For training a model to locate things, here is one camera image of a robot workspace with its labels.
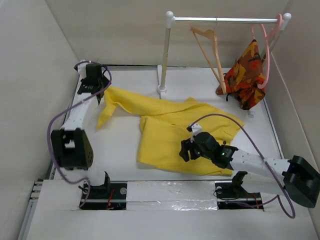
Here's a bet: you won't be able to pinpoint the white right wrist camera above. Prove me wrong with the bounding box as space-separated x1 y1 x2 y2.
186 123 202 136

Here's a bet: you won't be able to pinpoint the yellow trousers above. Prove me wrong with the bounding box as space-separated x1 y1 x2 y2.
97 86 244 176

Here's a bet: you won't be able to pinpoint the white clothes rack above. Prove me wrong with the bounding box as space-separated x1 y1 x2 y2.
157 11 292 100

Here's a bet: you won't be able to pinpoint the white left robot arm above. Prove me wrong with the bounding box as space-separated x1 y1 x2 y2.
47 60 112 185

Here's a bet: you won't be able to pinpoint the orange camouflage garment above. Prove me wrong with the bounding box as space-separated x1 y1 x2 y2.
224 39 266 110

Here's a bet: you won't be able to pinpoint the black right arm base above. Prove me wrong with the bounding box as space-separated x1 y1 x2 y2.
213 181 264 210

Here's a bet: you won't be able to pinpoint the pink plastic hanger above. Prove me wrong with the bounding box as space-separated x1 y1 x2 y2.
257 13 284 89

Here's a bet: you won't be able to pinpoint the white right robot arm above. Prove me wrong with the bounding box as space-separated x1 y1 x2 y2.
179 132 320 208

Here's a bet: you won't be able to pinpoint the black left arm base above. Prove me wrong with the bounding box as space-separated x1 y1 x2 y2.
80 181 127 211

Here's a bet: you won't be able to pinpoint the wooden clothes hanger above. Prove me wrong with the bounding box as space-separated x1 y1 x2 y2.
190 18 227 94

